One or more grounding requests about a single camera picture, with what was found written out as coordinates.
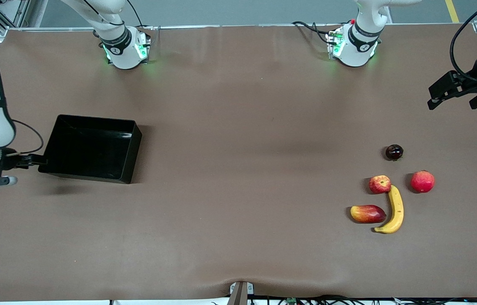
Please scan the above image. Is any yellow floor tape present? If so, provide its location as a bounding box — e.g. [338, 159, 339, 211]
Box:
[445, 0, 461, 24]

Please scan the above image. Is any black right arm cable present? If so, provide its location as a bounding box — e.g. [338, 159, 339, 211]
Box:
[12, 120, 44, 155]

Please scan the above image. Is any black plastic box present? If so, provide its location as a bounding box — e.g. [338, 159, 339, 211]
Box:
[38, 114, 143, 185]

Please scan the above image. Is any dark purple mangosteen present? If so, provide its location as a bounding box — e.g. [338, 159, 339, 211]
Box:
[385, 144, 404, 161]

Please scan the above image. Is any red pink round peach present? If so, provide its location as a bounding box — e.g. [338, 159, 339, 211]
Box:
[410, 170, 436, 194]

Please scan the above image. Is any red yellow mango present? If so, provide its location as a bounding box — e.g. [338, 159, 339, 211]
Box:
[350, 205, 387, 224]

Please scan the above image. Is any red yellow striped apple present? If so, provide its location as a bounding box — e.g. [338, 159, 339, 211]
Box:
[369, 175, 392, 194]

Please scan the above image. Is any metal table clamp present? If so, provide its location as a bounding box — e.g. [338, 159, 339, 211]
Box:
[229, 280, 255, 305]

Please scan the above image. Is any black base cable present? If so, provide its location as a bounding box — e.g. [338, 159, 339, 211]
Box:
[292, 21, 333, 44]
[126, 0, 144, 27]

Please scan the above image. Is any aluminium frame profile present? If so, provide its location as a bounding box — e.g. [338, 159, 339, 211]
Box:
[0, 0, 31, 43]

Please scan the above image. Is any yellow banana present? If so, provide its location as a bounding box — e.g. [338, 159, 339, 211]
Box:
[374, 185, 404, 234]

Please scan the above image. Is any brown table mat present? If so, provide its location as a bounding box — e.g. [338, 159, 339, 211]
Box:
[0, 25, 477, 302]

